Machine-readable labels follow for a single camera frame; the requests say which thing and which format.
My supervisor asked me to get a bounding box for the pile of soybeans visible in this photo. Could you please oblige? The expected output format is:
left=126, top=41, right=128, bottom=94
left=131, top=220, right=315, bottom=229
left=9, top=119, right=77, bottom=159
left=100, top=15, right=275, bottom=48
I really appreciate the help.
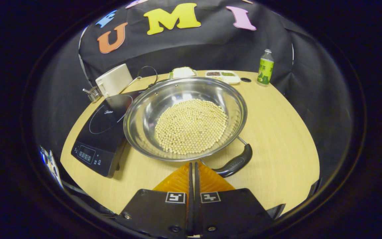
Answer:
left=155, top=99, right=228, bottom=155

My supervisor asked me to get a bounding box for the black induction cooktop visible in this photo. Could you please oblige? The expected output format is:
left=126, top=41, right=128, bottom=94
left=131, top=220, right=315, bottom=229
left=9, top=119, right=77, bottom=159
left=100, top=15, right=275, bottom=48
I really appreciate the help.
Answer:
left=71, top=89, right=145, bottom=178

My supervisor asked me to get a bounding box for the steel pot with black handle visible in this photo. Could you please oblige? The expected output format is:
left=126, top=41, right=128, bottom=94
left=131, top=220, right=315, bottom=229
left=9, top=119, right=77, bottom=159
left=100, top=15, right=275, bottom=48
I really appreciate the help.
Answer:
left=123, top=77, right=253, bottom=178

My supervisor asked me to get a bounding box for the white sandwich plate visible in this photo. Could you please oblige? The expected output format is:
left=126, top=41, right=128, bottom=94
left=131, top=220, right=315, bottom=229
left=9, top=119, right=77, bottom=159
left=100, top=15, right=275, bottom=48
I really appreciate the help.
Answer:
left=168, top=68, right=198, bottom=79

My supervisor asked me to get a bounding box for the white printed board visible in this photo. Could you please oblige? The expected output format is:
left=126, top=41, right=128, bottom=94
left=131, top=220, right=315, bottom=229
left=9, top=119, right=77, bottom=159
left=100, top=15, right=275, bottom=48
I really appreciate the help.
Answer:
left=39, top=145, right=65, bottom=190

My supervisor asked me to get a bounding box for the black power cable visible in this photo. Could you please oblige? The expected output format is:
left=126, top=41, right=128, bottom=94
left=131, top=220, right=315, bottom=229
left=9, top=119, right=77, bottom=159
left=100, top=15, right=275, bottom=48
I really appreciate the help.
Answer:
left=120, top=66, right=158, bottom=93

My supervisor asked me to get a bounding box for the metal wire rack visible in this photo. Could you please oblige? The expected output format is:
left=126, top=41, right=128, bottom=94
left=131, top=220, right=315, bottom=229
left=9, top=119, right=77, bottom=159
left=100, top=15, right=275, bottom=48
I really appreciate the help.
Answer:
left=83, top=86, right=102, bottom=103

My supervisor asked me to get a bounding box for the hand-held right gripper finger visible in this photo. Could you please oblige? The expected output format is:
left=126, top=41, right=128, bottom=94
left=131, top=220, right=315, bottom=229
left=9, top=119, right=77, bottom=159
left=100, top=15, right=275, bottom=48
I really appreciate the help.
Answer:
left=116, top=162, right=194, bottom=238
left=194, top=162, right=274, bottom=238

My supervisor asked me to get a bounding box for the divided white bean tray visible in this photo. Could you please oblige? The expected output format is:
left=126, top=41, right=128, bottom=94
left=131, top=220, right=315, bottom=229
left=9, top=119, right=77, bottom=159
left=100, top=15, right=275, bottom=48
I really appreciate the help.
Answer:
left=206, top=70, right=241, bottom=84

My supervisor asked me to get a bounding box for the white toaster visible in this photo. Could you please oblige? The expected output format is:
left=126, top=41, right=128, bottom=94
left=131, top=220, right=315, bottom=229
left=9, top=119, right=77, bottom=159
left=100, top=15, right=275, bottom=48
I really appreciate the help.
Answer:
left=95, top=64, right=133, bottom=98

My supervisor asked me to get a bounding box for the white bread sandwich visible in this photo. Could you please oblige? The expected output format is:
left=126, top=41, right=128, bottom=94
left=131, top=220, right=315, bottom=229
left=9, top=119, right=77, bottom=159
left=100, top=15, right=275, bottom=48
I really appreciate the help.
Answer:
left=172, top=67, right=196, bottom=78

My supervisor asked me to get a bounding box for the green drink bottle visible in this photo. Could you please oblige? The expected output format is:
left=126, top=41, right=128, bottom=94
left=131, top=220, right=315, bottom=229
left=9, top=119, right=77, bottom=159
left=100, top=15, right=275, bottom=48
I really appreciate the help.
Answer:
left=257, top=49, right=274, bottom=85

